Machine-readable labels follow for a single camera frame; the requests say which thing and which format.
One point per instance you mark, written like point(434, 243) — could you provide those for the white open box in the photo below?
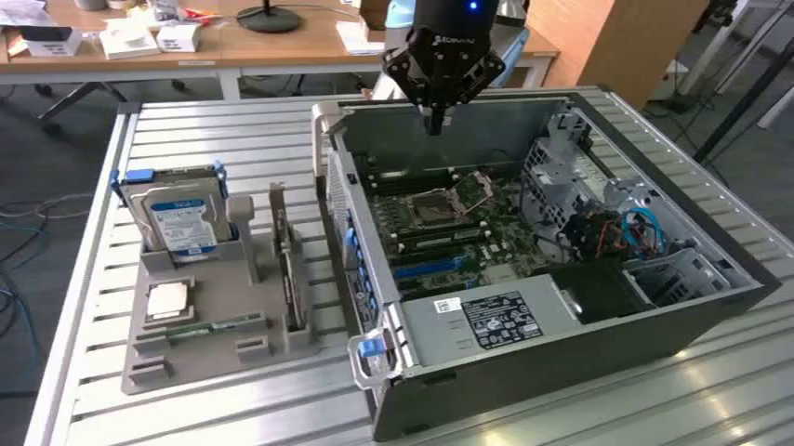
point(127, 44)

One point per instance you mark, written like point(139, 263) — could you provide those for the white booklet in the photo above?
point(360, 39)

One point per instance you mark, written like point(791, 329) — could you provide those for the white box black print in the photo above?
point(177, 42)

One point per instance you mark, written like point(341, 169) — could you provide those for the black open PC case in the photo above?
point(528, 395)

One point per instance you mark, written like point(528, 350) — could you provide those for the green RAM stick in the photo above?
point(444, 238)
point(199, 326)

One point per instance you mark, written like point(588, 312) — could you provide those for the grey cup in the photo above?
point(91, 4)

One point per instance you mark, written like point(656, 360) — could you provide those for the wooden desk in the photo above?
point(280, 46)

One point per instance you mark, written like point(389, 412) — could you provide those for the black lamp base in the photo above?
point(270, 22)

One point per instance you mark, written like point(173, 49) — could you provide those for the black tripod pole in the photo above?
point(745, 108)

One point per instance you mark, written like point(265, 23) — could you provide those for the paper sheets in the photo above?
point(25, 14)

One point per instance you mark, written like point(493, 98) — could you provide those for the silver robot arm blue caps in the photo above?
point(516, 60)

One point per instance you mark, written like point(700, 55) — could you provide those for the black power strip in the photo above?
point(673, 104)

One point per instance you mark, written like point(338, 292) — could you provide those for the wooden cabinet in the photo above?
point(621, 46)

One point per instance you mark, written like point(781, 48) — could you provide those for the CPU socket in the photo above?
point(432, 209)

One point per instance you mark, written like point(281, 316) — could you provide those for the hard disk in blue carrier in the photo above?
point(181, 218)

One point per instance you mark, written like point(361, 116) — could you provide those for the black office chair base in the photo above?
point(69, 103)

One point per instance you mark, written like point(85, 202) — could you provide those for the silver chipset heatsink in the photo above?
point(508, 273)

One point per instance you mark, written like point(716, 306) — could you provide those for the small white box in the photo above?
point(676, 74)

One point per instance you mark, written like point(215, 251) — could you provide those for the brown cardboard box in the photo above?
point(373, 16)

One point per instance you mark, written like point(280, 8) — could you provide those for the perforated metal drive cage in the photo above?
point(558, 186)

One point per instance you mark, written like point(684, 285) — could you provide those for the silver disk bay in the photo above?
point(695, 274)

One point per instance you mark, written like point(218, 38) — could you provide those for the metal socket cover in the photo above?
point(466, 182)

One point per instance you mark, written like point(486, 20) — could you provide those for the green motherboard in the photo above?
point(506, 244)

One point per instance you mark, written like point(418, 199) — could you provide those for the grey power supply unit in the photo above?
point(434, 339)

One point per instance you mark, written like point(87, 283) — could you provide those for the grey parts rack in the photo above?
point(217, 362)

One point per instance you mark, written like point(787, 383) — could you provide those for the silver CPU chip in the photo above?
point(167, 302)

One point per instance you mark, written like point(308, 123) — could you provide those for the white box black lid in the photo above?
point(53, 46)

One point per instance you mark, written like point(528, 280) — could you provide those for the clear plastic bag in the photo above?
point(167, 9)

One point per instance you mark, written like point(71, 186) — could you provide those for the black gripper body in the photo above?
point(450, 46)

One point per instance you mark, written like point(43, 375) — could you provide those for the white table frame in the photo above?
point(704, 60)

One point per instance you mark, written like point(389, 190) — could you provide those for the black case lock tab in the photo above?
point(350, 179)

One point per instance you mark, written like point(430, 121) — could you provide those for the green Nvidia graphics card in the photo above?
point(290, 279)

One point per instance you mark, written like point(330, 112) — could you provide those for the blue expansion slot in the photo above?
point(434, 267)

